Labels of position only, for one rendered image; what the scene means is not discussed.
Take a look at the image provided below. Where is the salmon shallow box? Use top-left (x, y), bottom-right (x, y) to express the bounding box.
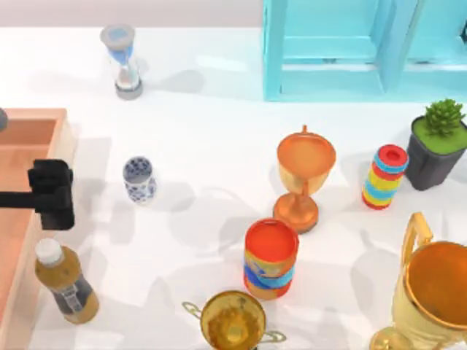
top-left (0, 108), bottom-right (78, 326)

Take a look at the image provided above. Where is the blue and white cup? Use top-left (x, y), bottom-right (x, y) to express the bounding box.
top-left (122, 156), bottom-right (161, 206)

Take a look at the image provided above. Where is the brown bottle with white cap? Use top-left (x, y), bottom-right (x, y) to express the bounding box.
top-left (34, 238), bottom-right (100, 324)

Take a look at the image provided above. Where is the blue sand hourglass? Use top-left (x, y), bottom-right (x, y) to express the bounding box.
top-left (99, 23), bottom-right (144, 101)

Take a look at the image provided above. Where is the orange and blue can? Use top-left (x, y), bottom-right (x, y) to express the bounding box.
top-left (243, 217), bottom-right (300, 300)

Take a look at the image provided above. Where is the copper trophy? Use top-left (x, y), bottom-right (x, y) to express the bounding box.
top-left (272, 125), bottom-right (337, 234)

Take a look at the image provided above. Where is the light blue rack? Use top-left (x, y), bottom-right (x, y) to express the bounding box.
top-left (261, 0), bottom-right (467, 104)

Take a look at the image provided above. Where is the stack of coloured rings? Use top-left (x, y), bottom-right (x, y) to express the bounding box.
top-left (361, 144), bottom-right (409, 211)

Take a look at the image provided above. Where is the large gold trophy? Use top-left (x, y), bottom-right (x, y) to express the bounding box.
top-left (368, 212), bottom-right (467, 350)

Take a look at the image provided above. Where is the green plant in black pot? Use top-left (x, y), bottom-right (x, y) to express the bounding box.
top-left (405, 98), bottom-right (467, 192)

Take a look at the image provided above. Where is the small gold trophy with handles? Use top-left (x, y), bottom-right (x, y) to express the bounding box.
top-left (181, 289), bottom-right (287, 350)

